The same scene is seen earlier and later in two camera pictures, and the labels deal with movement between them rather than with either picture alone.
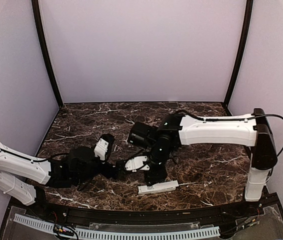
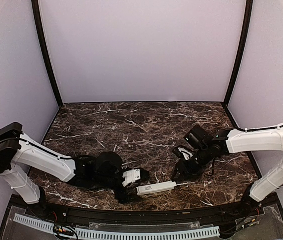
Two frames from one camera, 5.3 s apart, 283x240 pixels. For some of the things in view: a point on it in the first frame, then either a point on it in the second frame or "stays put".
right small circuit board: [252, 221] stays put
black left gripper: [117, 172] -> [124, 198]
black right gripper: [158, 175] -> [186, 172]
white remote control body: [158, 186] stays put
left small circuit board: [58, 229] stays put
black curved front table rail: [202, 216] stays put
